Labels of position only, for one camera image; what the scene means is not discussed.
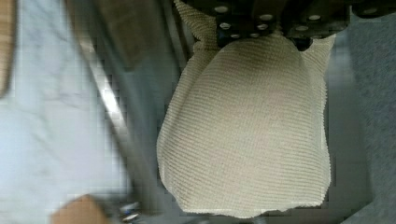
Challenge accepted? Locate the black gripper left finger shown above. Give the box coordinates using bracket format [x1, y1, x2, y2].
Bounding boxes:
[181, 0, 280, 48]

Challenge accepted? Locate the beige knitted towel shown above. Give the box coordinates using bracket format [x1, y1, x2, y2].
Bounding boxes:
[157, 2, 334, 218]

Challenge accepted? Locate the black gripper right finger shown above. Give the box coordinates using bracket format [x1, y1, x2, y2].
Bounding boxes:
[281, 0, 396, 51]

